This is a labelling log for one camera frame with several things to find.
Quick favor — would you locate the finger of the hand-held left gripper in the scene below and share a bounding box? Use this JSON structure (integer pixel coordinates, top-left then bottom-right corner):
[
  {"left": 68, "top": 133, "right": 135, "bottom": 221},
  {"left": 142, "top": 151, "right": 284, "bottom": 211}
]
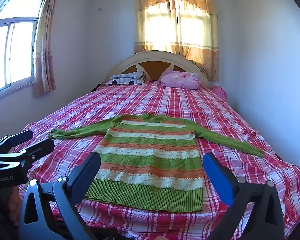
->
[
  {"left": 0, "top": 130, "right": 33, "bottom": 153},
  {"left": 0, "top": 139, "right": 55, "bottom": 170}
]

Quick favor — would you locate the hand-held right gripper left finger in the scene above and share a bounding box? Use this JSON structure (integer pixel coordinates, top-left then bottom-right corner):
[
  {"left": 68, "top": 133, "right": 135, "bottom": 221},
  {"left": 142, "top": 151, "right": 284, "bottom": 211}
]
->
[{"left": 19, "top": 152, "right": 102, "bottom": 240}]

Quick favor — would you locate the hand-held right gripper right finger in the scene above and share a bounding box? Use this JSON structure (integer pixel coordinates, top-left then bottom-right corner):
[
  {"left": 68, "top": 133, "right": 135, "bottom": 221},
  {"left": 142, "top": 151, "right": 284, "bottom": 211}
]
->
[{"left": 202, "top": 152, "right": 285, "bottom": 240}]

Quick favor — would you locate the green orange striped knit sweater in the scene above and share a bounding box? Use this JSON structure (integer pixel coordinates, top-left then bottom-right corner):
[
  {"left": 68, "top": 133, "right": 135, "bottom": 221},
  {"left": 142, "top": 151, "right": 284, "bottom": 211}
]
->
[{"left": 48, "top": 112, "right": 265, "bottom": 213}]

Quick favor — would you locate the pink cloth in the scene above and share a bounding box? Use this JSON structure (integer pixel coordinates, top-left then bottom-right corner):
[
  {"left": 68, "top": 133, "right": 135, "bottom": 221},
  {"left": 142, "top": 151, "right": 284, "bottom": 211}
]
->
[{"left": 212, "top": 85, "right": 228, "bottom": 102}]

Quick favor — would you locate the dark cloth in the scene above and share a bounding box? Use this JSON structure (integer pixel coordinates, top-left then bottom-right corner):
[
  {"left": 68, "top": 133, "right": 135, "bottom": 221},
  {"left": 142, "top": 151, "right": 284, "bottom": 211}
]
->
[{"left": 91, "top": 82, "right": 106, "bottom": 92}]

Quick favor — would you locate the white framed window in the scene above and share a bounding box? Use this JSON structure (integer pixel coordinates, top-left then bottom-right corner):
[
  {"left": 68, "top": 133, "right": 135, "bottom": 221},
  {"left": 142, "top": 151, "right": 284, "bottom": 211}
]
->
[{"left": 0, "top": 0, "right": 45, "bottom": 103}]

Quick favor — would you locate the beige floral side curtain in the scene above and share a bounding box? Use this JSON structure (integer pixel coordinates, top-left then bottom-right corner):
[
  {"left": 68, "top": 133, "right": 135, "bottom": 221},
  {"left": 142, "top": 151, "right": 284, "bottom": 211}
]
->
[{"left": 32, "top": 0, "right": 63, "bottom": 97}]

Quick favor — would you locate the red plaid bed sheet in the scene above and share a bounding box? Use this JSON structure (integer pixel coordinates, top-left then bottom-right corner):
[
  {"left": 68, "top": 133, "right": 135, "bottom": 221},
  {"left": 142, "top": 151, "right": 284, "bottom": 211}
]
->
[{"left": 9, "top": 80, "right": 300, "bottom": 240}]

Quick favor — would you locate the white blue patterned pillow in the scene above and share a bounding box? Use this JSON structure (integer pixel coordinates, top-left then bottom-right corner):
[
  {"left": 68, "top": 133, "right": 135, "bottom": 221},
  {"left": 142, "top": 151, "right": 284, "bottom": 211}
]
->
[{"left": 110, "top": 70, "right": 146, "bottom": 86}]

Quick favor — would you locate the pink pillow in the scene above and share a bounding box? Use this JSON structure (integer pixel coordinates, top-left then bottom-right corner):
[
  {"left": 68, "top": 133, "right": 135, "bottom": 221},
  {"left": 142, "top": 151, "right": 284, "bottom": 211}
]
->
[{"left": 160, "top": 70, "right": 200, "bottom": 90}]

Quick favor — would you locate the yellow orange window curtain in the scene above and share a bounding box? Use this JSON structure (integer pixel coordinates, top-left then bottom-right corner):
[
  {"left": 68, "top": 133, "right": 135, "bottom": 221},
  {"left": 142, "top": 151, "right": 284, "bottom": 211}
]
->
[{"left": 134, "top": 0, "right": 220, "bottom": 82}]

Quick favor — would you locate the cream wooden headboard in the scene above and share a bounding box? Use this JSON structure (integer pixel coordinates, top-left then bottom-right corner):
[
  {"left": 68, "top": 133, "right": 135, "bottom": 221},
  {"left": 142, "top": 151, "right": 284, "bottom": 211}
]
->
[{"left": 104, "top": 51, "right": 212, "bottom": 89}]

